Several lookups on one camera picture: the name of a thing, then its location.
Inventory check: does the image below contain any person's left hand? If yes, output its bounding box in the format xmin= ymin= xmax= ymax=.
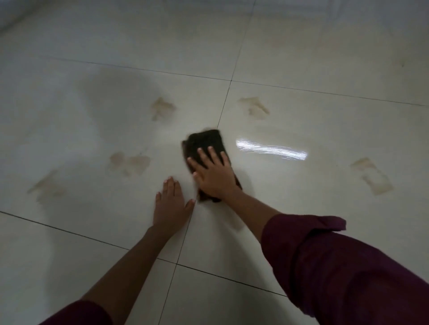
xmin=152 ymin=176 xmax=196 ymax=235

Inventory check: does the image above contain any person's right hand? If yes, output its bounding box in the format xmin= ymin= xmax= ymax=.
xmin=187 ymin=146 xmax=240 ymax=201

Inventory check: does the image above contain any dark brown cleaning cloth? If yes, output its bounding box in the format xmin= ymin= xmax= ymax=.
xmin=182 ymin=129 xmax=243 ymax=203

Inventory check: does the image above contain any person's right forearm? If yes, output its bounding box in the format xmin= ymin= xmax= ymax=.
xmin=222 ymin=188 xmax=281 ymax=242

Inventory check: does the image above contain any person's left forearm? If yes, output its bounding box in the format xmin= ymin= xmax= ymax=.
xmin=80 ymin=225 xmax=176 ymax=325

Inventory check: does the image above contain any maroon left sleeve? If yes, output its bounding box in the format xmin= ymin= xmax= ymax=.
xmin=38 ymin=300 xmax=113 ymax=325

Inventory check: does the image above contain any maroon sleeve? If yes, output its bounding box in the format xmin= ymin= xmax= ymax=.
xmin=38 ymin=300 xmax=113 ymax=325
xmin=260 ymin=214 xmax=429 ymax=325

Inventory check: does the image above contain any maroon right sleeve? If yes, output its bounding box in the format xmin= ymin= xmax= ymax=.
xmin=260 ymin=214 xmax=429 ymax=325

